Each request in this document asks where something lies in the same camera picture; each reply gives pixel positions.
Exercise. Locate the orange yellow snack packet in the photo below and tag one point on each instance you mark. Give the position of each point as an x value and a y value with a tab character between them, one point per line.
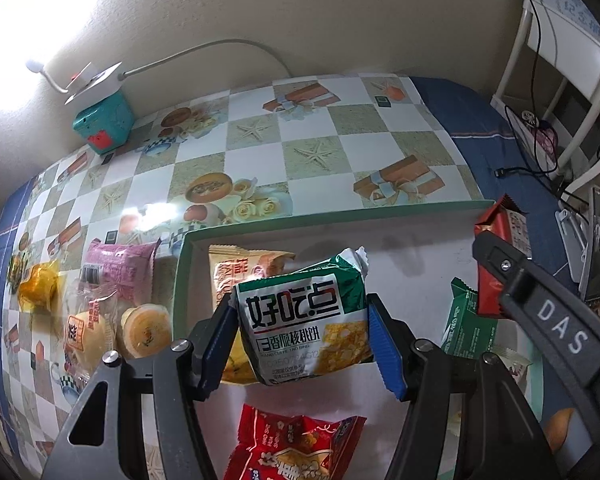
240	265

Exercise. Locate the white phone stand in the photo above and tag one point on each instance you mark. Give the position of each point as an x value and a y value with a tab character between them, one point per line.
570	240

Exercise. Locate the dark red snack packet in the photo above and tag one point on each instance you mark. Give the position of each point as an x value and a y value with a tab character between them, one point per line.
510	230

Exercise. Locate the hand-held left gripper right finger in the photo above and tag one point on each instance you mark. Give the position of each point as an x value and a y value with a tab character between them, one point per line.
385	355

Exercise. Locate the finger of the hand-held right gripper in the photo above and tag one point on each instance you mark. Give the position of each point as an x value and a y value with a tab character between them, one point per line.
500	262

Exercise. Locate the white chair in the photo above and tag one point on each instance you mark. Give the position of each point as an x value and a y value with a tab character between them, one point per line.
570	60

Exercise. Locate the teal toy box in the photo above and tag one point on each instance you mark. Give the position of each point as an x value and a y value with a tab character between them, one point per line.
102	122

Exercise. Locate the shallow teal cardboard box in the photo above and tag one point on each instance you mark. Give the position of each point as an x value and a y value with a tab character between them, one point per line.
415	260

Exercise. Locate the pink snack packet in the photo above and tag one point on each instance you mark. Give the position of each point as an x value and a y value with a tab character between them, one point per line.
120	270

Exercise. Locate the yellow jelly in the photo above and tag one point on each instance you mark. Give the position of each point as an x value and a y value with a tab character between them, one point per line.
40	285

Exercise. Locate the white gooseneck lamp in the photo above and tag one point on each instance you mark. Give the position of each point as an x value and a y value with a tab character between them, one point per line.
47	75

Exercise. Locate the black smartphone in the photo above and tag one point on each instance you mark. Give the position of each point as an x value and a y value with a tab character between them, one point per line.
596	240

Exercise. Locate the white board blue print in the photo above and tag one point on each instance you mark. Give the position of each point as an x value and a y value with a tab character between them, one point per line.
575	5

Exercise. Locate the green white biscuit packet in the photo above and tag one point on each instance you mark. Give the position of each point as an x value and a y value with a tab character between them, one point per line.
300	315

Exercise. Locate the red popcorn packet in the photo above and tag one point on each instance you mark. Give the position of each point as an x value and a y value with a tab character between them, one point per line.
290	440

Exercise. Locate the yellow pudding cup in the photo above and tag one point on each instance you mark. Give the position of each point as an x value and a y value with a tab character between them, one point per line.
145	332

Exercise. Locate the pink patterned pouch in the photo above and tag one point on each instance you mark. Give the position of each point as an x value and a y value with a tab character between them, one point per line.
535	135

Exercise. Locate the white power strip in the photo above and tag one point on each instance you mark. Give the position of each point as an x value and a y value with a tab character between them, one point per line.
95	82

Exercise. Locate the cream snack packet orange print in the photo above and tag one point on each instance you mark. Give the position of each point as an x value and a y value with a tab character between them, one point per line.
512	360

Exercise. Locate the round bun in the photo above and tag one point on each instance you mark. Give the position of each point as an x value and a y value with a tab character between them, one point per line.
90	335

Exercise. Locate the dark green snack packet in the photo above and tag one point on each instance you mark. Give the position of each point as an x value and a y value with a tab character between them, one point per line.
467	330

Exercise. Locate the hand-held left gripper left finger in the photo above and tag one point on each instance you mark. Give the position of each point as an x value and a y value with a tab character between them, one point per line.
220	345

